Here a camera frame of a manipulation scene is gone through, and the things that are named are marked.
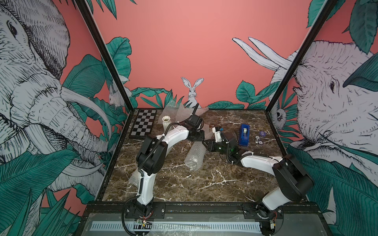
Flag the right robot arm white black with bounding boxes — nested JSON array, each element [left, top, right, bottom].
[[202, 131, 314, 219]]

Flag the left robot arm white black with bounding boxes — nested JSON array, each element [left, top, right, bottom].
[[136, 104, 204, 207]]

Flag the crumpled bubble wrap pile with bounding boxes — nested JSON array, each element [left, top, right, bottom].
[[157, 101, 194, 124]]

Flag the blue tape dispenser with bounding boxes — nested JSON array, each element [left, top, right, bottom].
[[238, 124, 250, 147]]

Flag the small white ribbed vase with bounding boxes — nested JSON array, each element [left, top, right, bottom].
[[162, 116, 171, 131]]

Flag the black white chessboard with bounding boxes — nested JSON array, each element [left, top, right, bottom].
[[129, 109, 157, 140]]

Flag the white slotted cable duct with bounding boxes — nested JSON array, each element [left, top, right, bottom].
[[90, 221, 261, 233]]

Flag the black front mounting rail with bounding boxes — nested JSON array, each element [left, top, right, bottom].
[[83, 202, 321, 220]]

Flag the right black frame post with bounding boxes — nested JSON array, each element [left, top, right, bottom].
[[265, 0, 338, 113]]

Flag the black frame post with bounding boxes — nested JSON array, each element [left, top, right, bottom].
[[75, 0, 134, 111], [265, 0, 338, 113]]

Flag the left black frame post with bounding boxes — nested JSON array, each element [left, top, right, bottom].
[[75, 0, 134, 111]]

